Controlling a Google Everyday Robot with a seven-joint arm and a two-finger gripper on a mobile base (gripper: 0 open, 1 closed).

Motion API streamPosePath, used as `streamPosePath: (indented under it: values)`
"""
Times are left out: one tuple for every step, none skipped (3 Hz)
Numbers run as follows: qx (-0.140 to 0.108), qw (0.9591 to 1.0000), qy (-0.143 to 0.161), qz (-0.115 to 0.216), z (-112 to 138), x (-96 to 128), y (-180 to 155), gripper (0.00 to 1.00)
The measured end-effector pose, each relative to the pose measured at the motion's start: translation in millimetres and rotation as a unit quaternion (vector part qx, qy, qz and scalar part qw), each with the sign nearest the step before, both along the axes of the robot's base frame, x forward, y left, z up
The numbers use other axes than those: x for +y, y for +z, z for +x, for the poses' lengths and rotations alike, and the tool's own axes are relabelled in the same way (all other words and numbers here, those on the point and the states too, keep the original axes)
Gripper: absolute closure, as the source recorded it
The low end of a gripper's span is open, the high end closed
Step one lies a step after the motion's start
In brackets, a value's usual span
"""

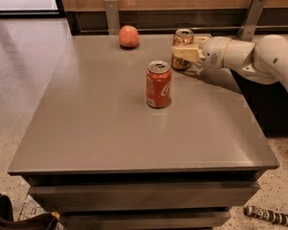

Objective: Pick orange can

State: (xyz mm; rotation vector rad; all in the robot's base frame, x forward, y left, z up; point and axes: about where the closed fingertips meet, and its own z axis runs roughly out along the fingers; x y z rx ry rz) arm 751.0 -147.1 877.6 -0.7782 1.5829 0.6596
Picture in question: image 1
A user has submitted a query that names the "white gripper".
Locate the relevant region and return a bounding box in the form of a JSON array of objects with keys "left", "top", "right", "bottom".
[{"left": 172, "top": 36, "right": 231, "bottom": 69}]

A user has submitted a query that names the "orange gold soda can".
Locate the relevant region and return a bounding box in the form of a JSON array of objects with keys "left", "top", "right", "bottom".
[{"left": 171, "top": 29, "right": 194, "bottom": 71}]

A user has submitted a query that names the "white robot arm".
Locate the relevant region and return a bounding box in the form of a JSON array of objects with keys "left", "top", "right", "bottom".
[{"left": 172, "top": 34, "right": 288, "bottom": 93}]

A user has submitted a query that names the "red cola can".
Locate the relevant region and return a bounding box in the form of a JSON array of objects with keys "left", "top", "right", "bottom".
[{"left": 146, "top": 60, "right": 172, "bottom": 108}]

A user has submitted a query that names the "red apple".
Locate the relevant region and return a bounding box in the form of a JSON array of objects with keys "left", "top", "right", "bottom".
[{"left": 119, "top": 26, "right": 138, "bottom": 48}]

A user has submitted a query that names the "grey drawer cabinet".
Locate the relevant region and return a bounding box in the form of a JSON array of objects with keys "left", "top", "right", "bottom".
[{"left": 9, "top": 35, "right": 278, "bottom": 230}]

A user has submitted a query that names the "black white patterned cylinder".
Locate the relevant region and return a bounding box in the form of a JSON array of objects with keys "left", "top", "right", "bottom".
[{"left": 243, "top": 206, "right": 288, "bottom": 227}]

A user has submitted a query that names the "dark brown bag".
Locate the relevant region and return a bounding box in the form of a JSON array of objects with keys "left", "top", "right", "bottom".
[{"left": 0, "top": 192, "right": 60, "bottom": 230}]

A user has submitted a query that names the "right metal bracket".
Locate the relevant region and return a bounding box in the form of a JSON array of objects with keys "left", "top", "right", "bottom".
[{"left": 237, "top": 0, "right": 267, "bottom": 37}]

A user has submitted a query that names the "metal bracket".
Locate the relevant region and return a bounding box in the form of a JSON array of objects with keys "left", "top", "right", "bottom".
[
  {"left": 237, "top": 0, "right": 267, "bottom": 37},
  {"left": 105, "top": 0, "right": 120, "bottom": 35}
]

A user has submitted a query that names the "left metal bracket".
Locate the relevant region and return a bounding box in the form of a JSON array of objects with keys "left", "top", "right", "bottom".
[{"left": 105, "top": 0, "right": 120, "bottom": 35}]

